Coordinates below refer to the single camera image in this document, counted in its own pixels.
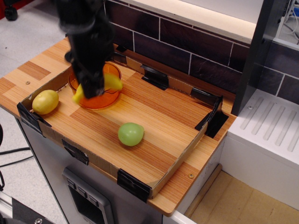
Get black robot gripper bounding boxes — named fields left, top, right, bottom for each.
left=65, top=28, right=115, bottom=98

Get yellow plastic banana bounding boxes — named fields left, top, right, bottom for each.
left=72, top=73, right=123, bottom=104

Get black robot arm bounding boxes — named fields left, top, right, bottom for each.
left=56, top=0, right=115, bottom=98

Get orange transparent plastic pot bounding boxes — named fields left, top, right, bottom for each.
left=68, top=62, right=121, bottom=110

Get cardboard fence with black tape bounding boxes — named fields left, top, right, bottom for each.
left=16, top=43, right=229, bottom=203

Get yellow plastic potato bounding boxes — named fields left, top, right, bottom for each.
left=32, top=90, right=59, bottom=115

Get green plastic pear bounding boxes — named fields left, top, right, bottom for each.
left=118, top=122, right=144, bottom=147

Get grey toy oven front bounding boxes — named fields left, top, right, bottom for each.
left=62, top=168, right=114, bottom=224

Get white toy sink drainboard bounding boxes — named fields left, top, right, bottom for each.
left=226, top=88, right=299, bottom=164

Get black floor cables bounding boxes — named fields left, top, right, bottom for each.
left=0, top=147, right=35, bottom=192

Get black vertical post right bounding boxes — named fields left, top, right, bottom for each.
left=231, top=0, right=289, bottom=115

